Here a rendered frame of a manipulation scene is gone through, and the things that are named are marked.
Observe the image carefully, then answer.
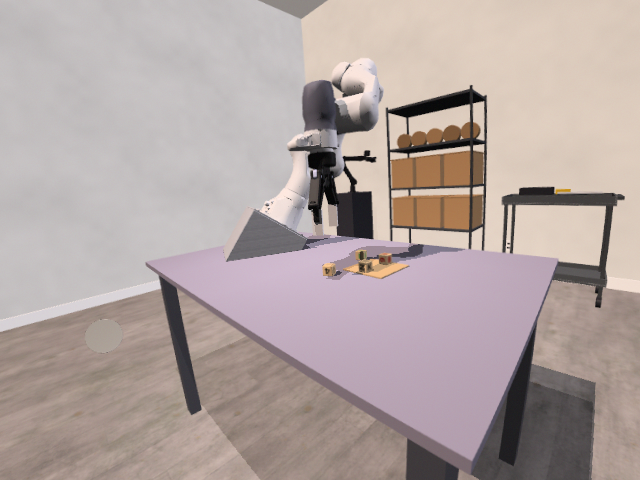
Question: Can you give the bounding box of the tan flat mat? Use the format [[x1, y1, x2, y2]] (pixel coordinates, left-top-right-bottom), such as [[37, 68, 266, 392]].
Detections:
[[343, 259, 409, 279]]

